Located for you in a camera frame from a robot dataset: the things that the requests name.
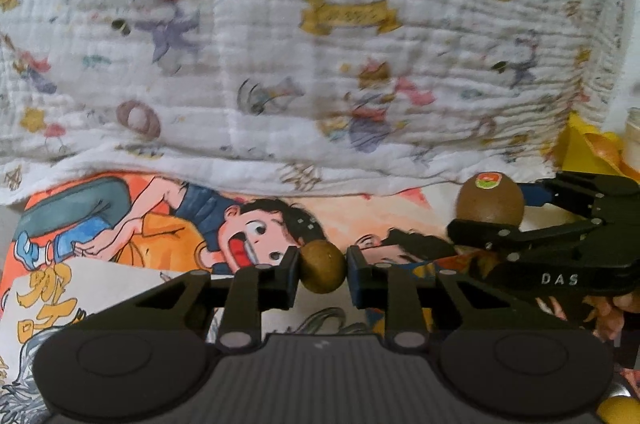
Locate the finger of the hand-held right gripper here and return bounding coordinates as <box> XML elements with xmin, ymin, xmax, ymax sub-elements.
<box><xmin>446</xmin><ymin>215</ymin><xmax>610</xmax><ymax>256</ymax></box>
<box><xmin>522</xmin><ymin>171</ymin><xmax>640</xmax><ymax>226</ymax></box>

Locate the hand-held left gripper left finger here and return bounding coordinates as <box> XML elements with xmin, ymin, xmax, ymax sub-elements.
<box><xmin>95</xmin><ymin>248</ymin><xmax>302</xmax><ymax>350</ymax></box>

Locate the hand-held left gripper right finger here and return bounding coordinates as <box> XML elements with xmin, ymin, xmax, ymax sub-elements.
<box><xmin>346</xmin><ymin>245</ymin><xmax>568</xmax><ymax>350</ymax></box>

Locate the brown kiwi with sticker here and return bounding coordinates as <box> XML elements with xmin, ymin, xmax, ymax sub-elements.
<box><xmin>456</xmin><ymin>173</ymin><xmax>525</xmax><ymax>225</ymax></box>

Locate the small round brown fruit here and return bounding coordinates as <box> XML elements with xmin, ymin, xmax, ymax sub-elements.
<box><xmin>299</xmin><ymin>240</ymin><xmax>348</xmax><ymax>294</ymax></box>

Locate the yellow lemon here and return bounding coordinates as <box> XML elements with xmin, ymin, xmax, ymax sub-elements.
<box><xmin>597</xmin><ymin>395</ymin><xmax>640</xmax><ymax>424</ymax></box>

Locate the yellow plastic bowl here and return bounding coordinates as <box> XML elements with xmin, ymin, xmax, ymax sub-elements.
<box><xmin>562</xmin><ymin>111</ymin><xmax>640</xmax><ymax>185</ymax></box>

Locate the white cup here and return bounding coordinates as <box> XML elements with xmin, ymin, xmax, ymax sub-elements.
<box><xmin>622</xmin><ymin>107</ymin><xmax>640</xmax><ymax>140</ymax></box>

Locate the silver-haired warrior drawing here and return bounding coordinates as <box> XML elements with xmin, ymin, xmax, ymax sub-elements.
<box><xmin>0</xmin><ymin>257</ymin><xmax>373</xmax><ymax>424</ymax></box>

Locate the white printed blanket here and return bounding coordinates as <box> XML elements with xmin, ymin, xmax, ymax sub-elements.
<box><xmin>0</xmin><ymin>0</ymin><xmax>626</xmax><ymax>205</ymax></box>

